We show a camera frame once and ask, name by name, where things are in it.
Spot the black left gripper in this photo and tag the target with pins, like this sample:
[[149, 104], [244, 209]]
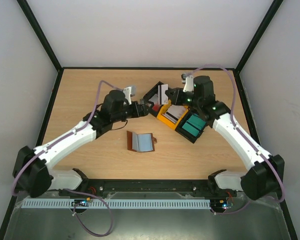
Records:
[[142, 107]]

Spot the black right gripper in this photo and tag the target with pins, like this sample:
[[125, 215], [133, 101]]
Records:
[[174, 95]]

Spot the white credit card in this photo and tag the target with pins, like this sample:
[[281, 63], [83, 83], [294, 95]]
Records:
[[163, 99]]

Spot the brown leather card holder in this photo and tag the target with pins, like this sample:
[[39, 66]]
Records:
[[140, 143]]

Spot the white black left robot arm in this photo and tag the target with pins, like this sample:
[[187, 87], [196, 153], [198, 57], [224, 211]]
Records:
[[34, 171]]

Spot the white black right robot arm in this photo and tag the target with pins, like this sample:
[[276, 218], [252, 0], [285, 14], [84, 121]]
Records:
[[264, 170]]

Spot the red white card stack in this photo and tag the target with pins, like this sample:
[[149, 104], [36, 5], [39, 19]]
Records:
[[156, 104]]

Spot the teal card stack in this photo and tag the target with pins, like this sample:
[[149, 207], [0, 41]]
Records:
[[194, 125]]

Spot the black left tray compartment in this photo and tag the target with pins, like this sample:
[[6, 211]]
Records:
[[148, 95]]

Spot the black tray compartment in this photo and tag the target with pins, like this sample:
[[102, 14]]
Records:
[[148, 95], [185, 134]]

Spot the yellow middle tray compartment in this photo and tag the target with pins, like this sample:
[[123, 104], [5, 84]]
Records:
[[167, 122]]

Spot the black right tray compartment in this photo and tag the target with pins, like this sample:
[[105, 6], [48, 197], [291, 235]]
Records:
[[185, 134]]

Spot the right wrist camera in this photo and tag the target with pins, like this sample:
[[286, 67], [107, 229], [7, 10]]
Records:
[[188, 80]]

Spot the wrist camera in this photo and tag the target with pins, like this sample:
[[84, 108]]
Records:
[[188, 80], [129, 92]]

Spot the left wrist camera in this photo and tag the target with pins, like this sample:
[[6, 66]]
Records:
[[129, 92]]

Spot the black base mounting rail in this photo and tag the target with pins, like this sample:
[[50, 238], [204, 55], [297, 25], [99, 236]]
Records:
[[196, 188]]

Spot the light blue slotted cable duct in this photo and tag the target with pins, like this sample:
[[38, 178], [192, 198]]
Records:
[[53, 203]]

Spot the black metal cage frame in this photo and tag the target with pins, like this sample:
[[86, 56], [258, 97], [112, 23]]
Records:
[[28, 13]]

